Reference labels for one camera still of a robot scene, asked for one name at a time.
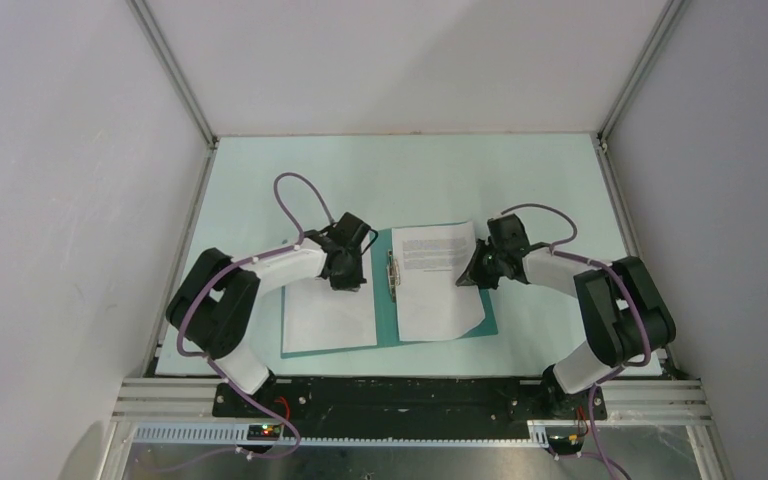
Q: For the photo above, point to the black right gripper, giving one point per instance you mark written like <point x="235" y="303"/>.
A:
<point x="472" y="276"/>

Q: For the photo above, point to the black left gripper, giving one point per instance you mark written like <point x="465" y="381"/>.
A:
<point x="351" y="283"/>

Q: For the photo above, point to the white paper sheet stack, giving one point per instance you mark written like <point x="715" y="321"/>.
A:
<point x="430" y="259"/>

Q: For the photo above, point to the metal folder clip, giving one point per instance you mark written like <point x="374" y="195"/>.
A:
<point x="393" y="275"/>

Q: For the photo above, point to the printed white paper sheet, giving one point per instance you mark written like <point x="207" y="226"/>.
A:
<point x="318" y="319"/>

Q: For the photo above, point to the teal plastic folder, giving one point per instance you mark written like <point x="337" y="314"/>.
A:
<point x="375" y="272"/>

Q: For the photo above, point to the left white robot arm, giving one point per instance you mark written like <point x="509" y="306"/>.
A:
<point x="211" y="309"/>

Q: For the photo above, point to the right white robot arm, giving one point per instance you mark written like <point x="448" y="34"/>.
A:
<point x="624" y="316"/>

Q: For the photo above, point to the right controller board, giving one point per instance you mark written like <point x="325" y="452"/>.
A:
<point x="564" y="445"/>

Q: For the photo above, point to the controller board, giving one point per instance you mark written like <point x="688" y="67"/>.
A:
<point x="564" y="445"/>
<point x="264" y="432"/>

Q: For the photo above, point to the left controller board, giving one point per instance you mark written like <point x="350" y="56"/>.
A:
<point x="264" y="432"/>

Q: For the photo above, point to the aluminium front frame rail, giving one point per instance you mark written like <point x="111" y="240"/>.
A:
<point x="180" y="409"/>

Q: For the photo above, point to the aluminium frame left post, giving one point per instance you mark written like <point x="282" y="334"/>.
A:
<point x="157" y="40"/>

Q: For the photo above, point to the aluminium frame post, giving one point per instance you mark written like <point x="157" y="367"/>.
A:
<point x="653" y="46"/>
<point x="157" y="40"/>

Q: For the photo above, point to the aluminium frame right post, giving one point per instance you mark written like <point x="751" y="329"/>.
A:
<point x="653" y="46"/>

